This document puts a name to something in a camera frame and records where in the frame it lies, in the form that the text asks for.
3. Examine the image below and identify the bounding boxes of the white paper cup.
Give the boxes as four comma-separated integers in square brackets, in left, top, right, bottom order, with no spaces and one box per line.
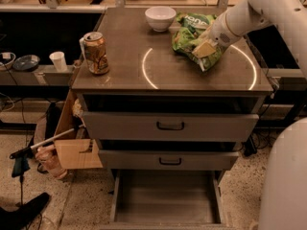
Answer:
[49,51,67,72]

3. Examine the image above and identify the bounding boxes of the green chip bag behind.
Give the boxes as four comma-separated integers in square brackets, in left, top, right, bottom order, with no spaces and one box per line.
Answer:
[176,12,217,34]

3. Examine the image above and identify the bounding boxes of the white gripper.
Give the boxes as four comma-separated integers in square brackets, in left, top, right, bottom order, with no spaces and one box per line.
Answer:
[192,13,240,58]

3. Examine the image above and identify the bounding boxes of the grabber stick tool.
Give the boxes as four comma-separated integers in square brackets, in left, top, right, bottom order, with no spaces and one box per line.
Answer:
[10,125,83,159]

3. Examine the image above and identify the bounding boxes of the grey drawer cabinet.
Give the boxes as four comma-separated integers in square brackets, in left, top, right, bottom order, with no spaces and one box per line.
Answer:
[71,6,274,230]

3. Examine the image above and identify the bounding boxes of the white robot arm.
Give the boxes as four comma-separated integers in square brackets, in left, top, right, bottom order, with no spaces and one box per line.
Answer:
[193,0,307,230]

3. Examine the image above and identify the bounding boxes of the small bowl at left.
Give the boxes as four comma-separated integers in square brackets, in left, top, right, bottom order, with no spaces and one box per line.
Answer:
[0,52,16,71]

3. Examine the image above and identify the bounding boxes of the clear plastic bottle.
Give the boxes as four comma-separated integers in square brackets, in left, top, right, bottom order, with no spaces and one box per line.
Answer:
[35,145,67,179]

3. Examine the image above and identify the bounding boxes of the open bottom grey drawer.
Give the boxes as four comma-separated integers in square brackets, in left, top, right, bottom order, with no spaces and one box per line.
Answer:
[103,170,230,230]

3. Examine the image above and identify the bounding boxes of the top grey drawer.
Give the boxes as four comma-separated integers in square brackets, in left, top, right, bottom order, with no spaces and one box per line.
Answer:
[83,112,258,142]

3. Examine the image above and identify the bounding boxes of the middle grey drawer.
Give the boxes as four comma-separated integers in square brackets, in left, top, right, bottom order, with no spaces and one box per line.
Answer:
[99,150,239,171]

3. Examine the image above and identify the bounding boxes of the brown cardboard box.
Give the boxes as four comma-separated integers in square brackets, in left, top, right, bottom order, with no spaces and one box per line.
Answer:
[55,91,103,170]

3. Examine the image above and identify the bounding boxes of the white ceramic bowl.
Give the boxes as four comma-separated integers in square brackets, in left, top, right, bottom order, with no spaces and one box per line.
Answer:
[145,6,177,32]

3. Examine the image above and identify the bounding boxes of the black floor cables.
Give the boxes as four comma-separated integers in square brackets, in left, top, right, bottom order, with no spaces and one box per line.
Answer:
[243,129,272,157]

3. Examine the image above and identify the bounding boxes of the dark round plate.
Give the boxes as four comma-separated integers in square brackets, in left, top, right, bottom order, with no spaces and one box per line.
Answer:
[12,55,40,72]

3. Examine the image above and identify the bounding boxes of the green jalapeno chip bag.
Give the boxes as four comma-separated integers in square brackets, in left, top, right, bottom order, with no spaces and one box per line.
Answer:
[172,27,226,72]

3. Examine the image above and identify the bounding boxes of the orange soda can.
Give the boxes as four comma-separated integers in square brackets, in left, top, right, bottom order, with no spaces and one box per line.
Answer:
[80,32,109,75]

